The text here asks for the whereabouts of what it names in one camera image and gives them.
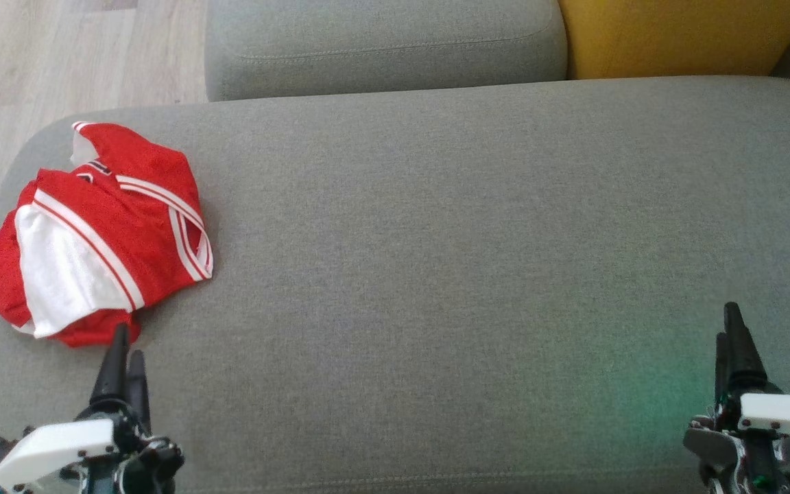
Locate large grey sofa chaise cushion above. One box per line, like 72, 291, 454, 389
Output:
0, 75, 790, 494

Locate grey sofa seat cushion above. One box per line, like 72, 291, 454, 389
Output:
204, 0, 568, 102

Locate red jersey with white trim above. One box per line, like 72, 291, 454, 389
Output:
69, 121, 214, 283

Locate large yellow sofa back cushion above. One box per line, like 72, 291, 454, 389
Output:
558, 0, 790, 80

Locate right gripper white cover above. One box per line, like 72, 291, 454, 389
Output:
683, 301, 790, 494

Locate red shorts with white lining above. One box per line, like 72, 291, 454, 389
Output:
0, 168, 145, 348

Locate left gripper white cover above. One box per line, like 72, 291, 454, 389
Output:
0, 322, 187, 494

